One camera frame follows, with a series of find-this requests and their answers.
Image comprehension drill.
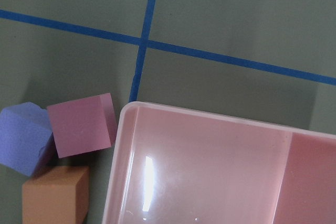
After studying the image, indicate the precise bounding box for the purple foam block right side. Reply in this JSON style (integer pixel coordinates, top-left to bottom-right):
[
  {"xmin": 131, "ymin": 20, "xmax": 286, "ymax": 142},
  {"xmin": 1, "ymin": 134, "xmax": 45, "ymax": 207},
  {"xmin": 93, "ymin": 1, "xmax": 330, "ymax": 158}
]
[{"xmin": 1, "ymin": 102, "xmax": 55, "ymax": 176}]

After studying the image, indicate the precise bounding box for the pink foam block near tray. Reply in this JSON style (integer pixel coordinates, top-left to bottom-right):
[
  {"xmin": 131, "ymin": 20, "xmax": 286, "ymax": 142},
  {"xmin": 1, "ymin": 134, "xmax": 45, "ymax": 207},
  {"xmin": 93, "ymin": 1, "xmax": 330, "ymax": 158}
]
[{"xmin": 47, "ymin": 93, "xmax": 117, "ymax": 158}]

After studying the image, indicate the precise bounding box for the orange foam block right side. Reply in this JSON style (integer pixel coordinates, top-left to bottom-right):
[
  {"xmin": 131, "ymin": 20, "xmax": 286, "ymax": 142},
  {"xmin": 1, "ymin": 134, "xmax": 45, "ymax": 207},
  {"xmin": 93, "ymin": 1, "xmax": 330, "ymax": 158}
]
[{"xmin": 22, "ymin": 166, "xmax": 89, "ymax": 223}]

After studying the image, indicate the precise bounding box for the pink plastic tray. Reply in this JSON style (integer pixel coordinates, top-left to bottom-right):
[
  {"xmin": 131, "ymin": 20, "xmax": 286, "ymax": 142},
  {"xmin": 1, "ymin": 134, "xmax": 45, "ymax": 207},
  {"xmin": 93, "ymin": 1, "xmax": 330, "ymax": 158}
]
[{"xmin": 102, "ymin": 102, "xmax": 335, "ymax": 223}]

